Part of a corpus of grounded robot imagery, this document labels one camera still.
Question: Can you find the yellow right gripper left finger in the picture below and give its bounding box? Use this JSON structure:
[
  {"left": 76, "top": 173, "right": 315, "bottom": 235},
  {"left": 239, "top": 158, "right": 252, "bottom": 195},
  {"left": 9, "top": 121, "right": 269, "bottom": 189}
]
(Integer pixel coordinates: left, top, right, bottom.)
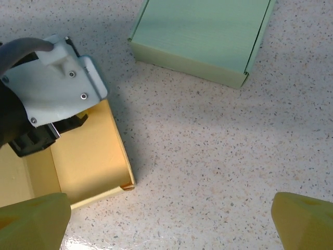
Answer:
[{"left": 0, "top": 192, "right": 72, "bottom": 250}]

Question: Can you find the yellow paper box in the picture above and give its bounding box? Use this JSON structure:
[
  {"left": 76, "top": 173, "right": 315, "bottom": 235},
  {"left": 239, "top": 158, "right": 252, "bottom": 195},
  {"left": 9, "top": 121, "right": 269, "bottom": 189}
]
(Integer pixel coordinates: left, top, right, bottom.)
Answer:
[{"left": 0, "top": 100, "right": 136, "bottom": 211}]

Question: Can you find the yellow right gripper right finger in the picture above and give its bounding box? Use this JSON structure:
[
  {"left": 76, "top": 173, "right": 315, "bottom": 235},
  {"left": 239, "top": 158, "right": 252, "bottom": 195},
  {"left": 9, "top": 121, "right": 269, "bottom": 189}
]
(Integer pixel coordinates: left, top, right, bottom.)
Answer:
[{"left": 271, "top": 192, "right": 333, "bottom": 250}]

